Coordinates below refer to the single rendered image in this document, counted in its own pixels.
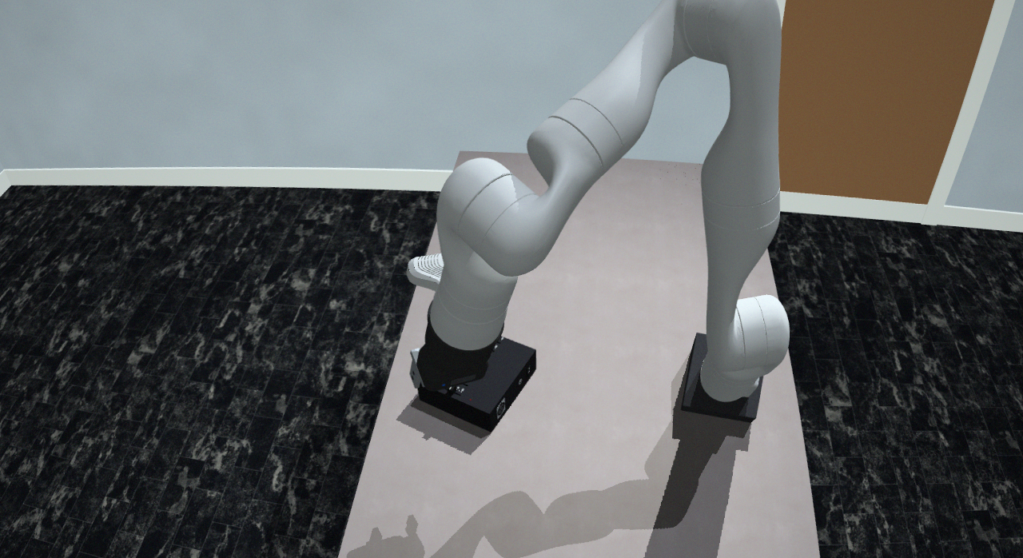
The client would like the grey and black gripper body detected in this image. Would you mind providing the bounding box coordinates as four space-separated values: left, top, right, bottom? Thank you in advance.
407 253 508 392

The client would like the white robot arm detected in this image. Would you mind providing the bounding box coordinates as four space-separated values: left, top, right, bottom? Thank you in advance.
436 0 790 402

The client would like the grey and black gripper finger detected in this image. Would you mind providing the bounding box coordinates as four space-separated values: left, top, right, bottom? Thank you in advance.
410 348 424 389

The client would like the black lighting desk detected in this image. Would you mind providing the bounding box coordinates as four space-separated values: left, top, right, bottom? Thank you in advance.
417 337 536 432

